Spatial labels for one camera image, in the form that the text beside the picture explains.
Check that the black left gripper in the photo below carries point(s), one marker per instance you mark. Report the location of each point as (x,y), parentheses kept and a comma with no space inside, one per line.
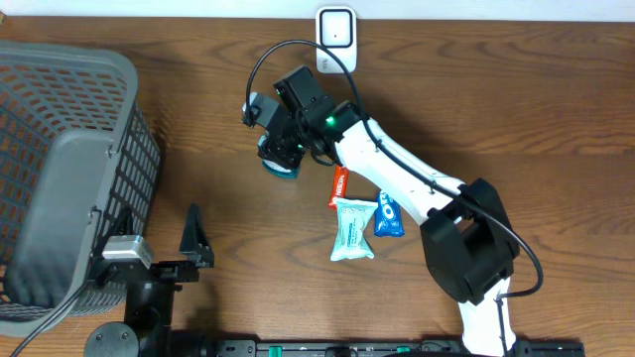
(196,258)

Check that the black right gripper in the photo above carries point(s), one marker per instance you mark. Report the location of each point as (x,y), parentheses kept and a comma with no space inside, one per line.
(276,151)

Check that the teal mouthwash bottle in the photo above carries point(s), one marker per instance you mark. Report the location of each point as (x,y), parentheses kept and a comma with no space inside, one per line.
(279,171)

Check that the red Nescafe coffee stick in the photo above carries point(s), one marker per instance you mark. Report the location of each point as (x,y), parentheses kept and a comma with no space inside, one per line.
(339,185)

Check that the mint green wipes pack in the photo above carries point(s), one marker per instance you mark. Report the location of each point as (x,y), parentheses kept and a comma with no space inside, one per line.
(353,215)

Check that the blue Oreo cookie pack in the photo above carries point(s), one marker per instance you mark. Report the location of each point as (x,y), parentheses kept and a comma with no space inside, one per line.
(388,220)

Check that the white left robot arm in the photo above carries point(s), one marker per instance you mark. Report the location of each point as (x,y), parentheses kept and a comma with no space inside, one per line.
(146,329)

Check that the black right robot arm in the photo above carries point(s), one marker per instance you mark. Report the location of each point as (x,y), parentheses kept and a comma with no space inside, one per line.
(468,240)

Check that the white barcode scanner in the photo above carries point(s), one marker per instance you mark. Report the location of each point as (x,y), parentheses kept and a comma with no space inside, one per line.
(336,30)

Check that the grey plastic shopping basket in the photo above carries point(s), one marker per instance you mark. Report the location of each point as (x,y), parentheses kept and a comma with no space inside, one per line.
(75,151)

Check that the black mounting rail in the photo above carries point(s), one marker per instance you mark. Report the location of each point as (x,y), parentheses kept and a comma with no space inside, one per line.
(430,347)

